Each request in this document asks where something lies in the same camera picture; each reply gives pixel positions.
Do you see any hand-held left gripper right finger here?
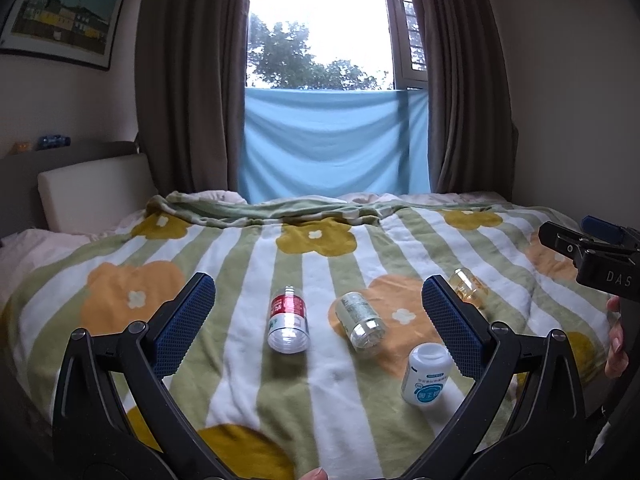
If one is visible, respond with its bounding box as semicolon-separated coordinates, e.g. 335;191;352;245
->
400;274;609;480

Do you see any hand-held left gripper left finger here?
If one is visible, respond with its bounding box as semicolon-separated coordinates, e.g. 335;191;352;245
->
52;272;227;480

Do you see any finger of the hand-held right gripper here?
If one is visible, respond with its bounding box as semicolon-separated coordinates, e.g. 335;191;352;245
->
581;215;640;252
538;220;593;267

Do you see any person's right hand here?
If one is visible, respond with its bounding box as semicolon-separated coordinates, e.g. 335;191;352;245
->
604;296;633;379

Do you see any small amber bottle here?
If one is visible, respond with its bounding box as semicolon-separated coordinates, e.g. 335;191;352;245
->
447;267;489;311

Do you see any white plastic bottle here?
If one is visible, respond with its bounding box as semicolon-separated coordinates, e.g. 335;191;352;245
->
400;342;454;406

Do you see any clear bottle with pale label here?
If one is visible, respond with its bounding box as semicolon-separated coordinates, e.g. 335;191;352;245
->
334;292;389;359

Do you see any clear bottle with red label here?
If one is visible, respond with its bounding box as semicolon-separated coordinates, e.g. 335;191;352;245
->
267;285;311;354

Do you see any striped floral blanket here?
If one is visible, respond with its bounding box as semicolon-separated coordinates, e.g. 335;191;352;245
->
0;190;621;480

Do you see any white headboard cushion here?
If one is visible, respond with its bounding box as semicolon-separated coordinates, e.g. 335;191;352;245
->
37;154;159;235

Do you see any white bedsheet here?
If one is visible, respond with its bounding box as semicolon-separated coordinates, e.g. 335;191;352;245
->
0;210;146;311

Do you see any brown curtain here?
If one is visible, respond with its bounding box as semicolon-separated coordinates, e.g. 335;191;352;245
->
404;0;519;201
134;0;252;204

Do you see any grey bed headboard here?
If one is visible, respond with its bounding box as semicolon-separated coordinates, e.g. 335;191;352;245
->
0;140;151;241

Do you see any light blue cloth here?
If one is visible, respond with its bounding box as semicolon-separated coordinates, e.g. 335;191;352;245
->
237;87;432;204

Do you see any window shutter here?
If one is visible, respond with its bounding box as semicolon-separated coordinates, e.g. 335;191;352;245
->
379;0;429;92

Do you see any tree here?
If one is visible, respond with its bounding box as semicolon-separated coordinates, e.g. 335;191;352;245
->
247;12;392;91

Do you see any framed picture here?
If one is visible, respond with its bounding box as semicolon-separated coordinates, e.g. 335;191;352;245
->
0;0;127;72

